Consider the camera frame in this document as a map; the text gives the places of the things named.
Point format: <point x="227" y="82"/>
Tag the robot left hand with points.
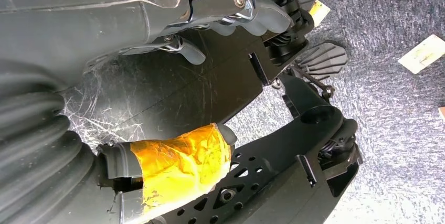
<point x="69" y="17"/>

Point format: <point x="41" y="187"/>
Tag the yellow paper scrap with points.
<point x="319" y="11"/>

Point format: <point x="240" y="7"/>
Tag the pale paper scrap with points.
<point x="422" y="54"/>

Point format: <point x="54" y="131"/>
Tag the orange paper scrap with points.
<point x="442" y="113"/>

